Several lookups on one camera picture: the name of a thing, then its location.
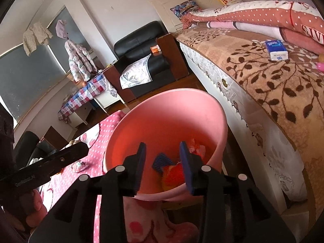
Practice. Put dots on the white quilted mattress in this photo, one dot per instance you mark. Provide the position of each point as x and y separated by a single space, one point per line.
243 111

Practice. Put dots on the small orange box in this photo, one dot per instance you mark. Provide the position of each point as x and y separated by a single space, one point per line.
155 49

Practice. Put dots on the red ribbed wrapper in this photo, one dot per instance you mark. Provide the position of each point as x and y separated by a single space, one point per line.
174 174

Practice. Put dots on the white knitted cardigan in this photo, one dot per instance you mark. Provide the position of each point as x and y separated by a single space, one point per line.
35 38

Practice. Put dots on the silver grey cloth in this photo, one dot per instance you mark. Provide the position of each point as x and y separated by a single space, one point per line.
135 73

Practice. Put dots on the bed with brown leaf blanket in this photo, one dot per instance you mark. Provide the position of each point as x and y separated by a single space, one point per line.
278 86

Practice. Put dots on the large bay window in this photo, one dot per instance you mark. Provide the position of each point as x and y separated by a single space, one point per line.
20 81

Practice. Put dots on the dark wooden side table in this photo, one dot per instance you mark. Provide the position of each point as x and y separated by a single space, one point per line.
173 55
112 68
58 136

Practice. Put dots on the white desk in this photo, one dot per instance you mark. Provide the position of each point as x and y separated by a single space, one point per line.
103 102

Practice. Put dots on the black leather armchair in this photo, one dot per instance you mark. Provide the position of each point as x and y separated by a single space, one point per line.
136 43

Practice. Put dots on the small white cloth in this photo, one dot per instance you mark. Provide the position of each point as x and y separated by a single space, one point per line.
33 161

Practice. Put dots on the blue tissue pack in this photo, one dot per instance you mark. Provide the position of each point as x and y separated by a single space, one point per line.
276 50

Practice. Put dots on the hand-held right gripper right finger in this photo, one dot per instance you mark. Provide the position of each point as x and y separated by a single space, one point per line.
186 167

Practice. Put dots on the clear plastic wrapper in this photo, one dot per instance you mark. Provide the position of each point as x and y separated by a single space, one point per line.
79 166

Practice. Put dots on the pink plastic bucket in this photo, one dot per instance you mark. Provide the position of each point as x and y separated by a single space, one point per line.
157 121

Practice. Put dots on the blue ribbed wrapper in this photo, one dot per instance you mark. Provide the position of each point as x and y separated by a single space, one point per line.
160 163

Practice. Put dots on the colourful cartoon pillow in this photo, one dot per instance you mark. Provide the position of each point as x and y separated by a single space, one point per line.
186 7

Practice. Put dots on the pink plastic toy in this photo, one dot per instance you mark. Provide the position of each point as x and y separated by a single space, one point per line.
321 65

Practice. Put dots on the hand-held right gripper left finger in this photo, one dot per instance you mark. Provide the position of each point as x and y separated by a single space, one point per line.
140 167

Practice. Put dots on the pink and white quilt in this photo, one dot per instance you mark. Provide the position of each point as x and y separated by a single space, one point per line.
222 25

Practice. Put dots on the red polka dot quilt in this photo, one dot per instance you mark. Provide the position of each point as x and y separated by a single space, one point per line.
253 15

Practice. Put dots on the orange snack wrapper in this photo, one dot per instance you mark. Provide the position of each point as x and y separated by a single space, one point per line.
198 149

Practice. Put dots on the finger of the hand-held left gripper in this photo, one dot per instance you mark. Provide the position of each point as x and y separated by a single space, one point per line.
65 157

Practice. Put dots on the black leather sofa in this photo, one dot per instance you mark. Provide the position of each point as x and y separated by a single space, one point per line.
27 141

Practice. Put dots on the pale pink hanging garment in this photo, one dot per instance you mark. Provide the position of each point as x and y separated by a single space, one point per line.
60 29

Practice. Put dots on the pastel puffer jacket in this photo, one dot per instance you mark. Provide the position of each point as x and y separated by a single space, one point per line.
79 60

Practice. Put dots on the checkered cloth side table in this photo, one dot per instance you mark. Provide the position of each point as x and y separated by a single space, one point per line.
81 96

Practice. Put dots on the grey patterned cloth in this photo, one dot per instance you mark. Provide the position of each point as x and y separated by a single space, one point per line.
111 87

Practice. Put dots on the person's left hand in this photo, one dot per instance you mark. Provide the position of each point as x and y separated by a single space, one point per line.
35 207

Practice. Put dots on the brown walnut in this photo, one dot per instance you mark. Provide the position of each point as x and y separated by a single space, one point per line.
72 143

